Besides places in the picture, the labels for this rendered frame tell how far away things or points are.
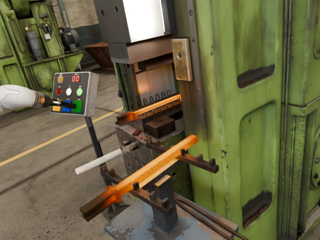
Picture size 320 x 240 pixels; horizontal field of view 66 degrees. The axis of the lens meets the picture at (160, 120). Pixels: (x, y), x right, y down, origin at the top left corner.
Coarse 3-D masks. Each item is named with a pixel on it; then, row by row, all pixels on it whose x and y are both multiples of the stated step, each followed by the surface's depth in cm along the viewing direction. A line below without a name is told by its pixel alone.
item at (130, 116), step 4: (176, 96) 144; (164, 100) 140; (168, 100) 139; (152, 104) 137; (156, 104) 136; (160, 104) 137; (144, 108) 134; (148, 108) 133; (152, 108) 134; (128, 112) 128; (132, 112) 129; (136, 112) 130; (140, 112) 130; (120, 116) 125; (124, 116) 126; (128, 116) 128; (132, 116) 128; (120, 120) 126; (124, 120) 127; (128, 120) 128; (120, 124) 126
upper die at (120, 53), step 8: (144, 40) 115; (152, 40) 117; (160, 40) 120; (168, 40) 122; (112, 48) 122; (120, 48) 115; (128, 48) 111; (136, 48) 113; (144, 48) 116; (152, 48) 118; (160, 48) 121; (168, 48) 124; (112, 56) 126; (120, 56) 118; (128, 56) 112; (136, 56) 114; (144, 56) 117; (152, 56) 119
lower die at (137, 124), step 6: (168, 96) 155; (150, 102) 149; (156, 102) 145; (168, 102) 138; (174, 102) 139; (138, 108) 144; (156, 108) 134; (162, 108) 134; (168, 108) 133; (138, 114) 129; (144, 114) 130; (150, 114) 128; (156, 114) 129; (162, 114) 131; (180, 114) 139; (132, 120) 134; (138, 120) 128; (144, 120) 126; (150, 120) 128; (132, 126) 137; (138, 126) 131; (144, 132) 127
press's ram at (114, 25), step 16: (96, 0) 118; (112, 0) 106; (128, 0) 101; (144, 0) 105; (112, 16) 111; (128, 16) 102; (144, 16) 106; (160, 16) 111; (112, 32) 116; (128, 32) 105; (144, 32) 108; (160, 32) 113
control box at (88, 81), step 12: (72, 72) 162; (84, 72) 156; (60, 84) 167; (72, 84) 161; (84, 84) 155; (96, 84) 159; (60, 96) 166; (72, 96) 160; (84, 96) 154; (96, 96) 160; (84, 108) 153
